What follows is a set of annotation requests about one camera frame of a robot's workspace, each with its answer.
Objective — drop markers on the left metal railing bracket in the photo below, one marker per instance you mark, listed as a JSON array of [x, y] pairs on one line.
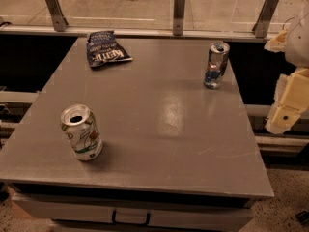
[[58, 20]]

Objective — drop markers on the white drawer with black handle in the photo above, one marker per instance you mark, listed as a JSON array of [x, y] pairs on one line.
[[94, 214]]

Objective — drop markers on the metal railing bracket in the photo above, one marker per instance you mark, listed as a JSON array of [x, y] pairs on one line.
[[178, 17], [58, 20], [261, 26]]

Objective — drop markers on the white green 7up can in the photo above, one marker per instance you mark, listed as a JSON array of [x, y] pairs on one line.
[[79, 125]]

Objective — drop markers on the silver blue redbull can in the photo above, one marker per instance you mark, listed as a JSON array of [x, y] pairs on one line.
[[217, 64]]

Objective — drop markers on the black object on floor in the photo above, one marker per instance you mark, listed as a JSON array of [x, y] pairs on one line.
[[303, 218]]

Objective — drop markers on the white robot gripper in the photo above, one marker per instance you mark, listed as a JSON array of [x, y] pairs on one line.
[[299, 41]]

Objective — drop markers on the middle metal railing bracket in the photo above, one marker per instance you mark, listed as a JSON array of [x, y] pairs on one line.
[[178, 17]]

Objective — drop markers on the dark blue chip bag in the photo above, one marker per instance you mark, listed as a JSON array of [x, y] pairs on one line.
[[103, 48]]

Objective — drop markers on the right metal railing bracket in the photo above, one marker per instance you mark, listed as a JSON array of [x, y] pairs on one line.
[[261, 26]]

